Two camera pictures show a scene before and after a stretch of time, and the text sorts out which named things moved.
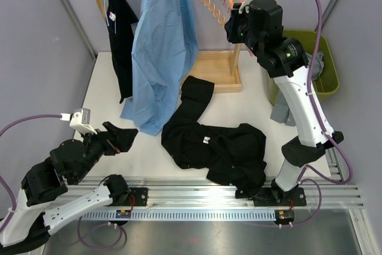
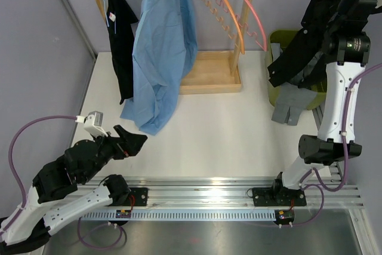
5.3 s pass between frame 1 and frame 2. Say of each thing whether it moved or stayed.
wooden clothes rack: stayed
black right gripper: moved
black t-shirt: stayed
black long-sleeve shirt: moved
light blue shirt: stayed
